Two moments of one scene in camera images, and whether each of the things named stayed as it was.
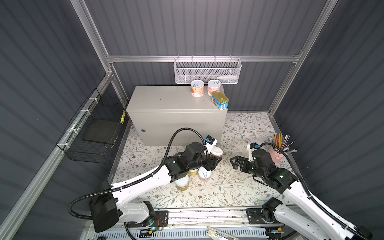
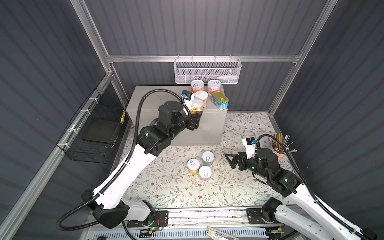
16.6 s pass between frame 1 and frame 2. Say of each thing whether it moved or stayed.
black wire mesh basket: stayed
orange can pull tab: stayed
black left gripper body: moved
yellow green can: moved
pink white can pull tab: stayed
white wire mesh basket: stayed
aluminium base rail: stayed
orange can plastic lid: moved
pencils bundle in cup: stayed
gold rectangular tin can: stayed
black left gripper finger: moved
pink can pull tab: stayed
